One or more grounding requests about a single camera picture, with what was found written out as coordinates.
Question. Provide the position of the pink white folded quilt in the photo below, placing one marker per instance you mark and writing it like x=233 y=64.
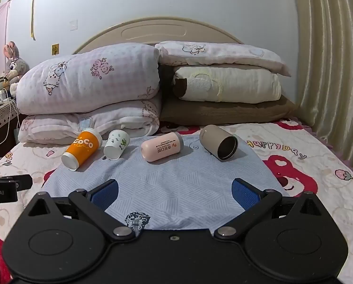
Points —
x=76 y=127

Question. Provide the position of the yellow tape strip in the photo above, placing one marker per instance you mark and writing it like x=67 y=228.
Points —
x=32 y=11

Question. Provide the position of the cream curtain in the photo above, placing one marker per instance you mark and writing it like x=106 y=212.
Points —
x=336 y=65

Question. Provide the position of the white leaf-print paper cup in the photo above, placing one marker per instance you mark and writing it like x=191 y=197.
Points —
x=116 y=143

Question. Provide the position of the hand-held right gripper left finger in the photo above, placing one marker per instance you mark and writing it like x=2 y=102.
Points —
x=107 y=195

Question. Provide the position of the orange paper cup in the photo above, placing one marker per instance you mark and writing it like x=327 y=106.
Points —
x=82 y=148

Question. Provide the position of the cream folded blanket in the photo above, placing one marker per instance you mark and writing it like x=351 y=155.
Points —
x=247 y=85

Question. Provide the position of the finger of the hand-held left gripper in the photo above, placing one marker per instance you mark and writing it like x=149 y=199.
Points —
x=15 y=182

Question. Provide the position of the white wall switch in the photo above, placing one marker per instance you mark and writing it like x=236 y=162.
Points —
x=73 y=25

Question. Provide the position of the pink cup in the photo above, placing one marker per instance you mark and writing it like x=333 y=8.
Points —
x=160 y=148

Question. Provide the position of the beige cup dark inside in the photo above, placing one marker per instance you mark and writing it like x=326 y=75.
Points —
x=210 y=139

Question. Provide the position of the grey plush toy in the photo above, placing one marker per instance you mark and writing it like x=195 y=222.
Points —
x=15 y=65

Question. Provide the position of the brown pillow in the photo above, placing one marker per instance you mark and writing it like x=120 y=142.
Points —
x=223 y=113

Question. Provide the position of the pink checked folded quilt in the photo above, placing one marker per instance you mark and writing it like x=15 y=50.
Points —
x=90 y=82

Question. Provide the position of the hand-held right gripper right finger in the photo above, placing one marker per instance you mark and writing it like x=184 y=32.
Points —
x=245 y=194

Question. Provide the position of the pink printed pillow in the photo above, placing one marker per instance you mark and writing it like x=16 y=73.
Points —
x=223 y=54

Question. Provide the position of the light blue cloth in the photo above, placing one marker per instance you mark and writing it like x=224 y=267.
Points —
x=176 y=183

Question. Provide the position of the cream wooden headboard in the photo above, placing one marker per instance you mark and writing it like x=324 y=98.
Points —
x=152 y=29

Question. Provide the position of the yellow wall sticker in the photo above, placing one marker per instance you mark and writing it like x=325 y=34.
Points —
x=55 y=49

